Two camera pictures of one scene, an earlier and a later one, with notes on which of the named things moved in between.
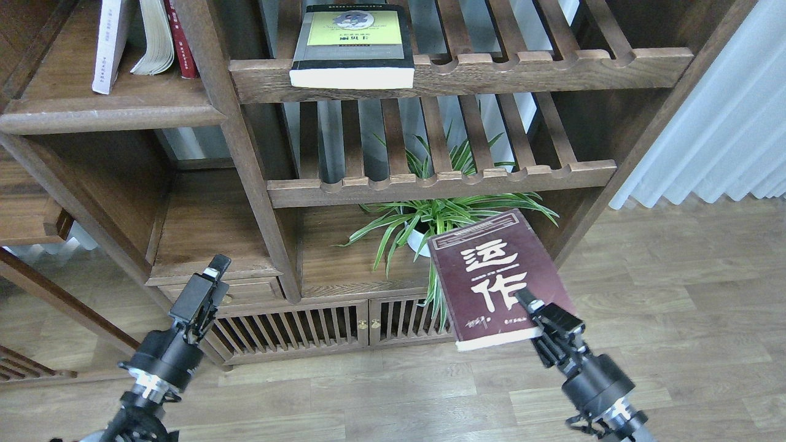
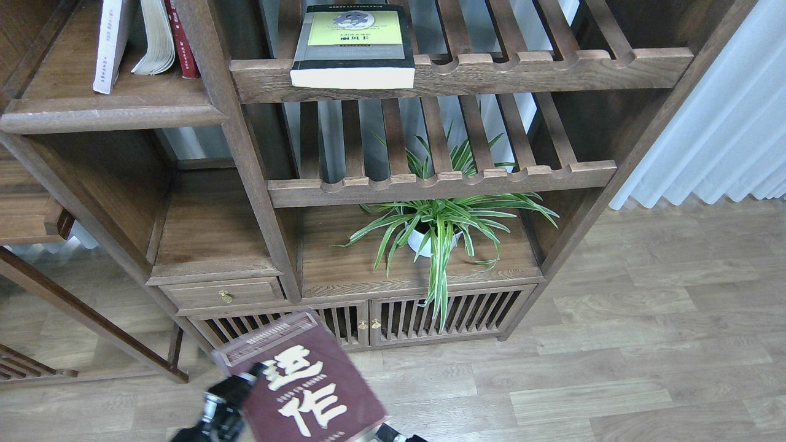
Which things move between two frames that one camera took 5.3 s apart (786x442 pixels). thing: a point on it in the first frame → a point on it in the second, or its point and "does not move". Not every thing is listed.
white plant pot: x=414 y=239 does not move
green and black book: x=355 y=46 does not move
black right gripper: x=592 y=384 → x=387 y=433
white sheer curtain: x=727 y=137 does not move
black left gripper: x=166 y=359 → x=221 y=420
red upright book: x=185 y=51 does not move
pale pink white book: x=112 y=29 does not move
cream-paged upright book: x=159 y=56 does not move
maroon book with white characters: x=481 y=267 → x=306 y=391
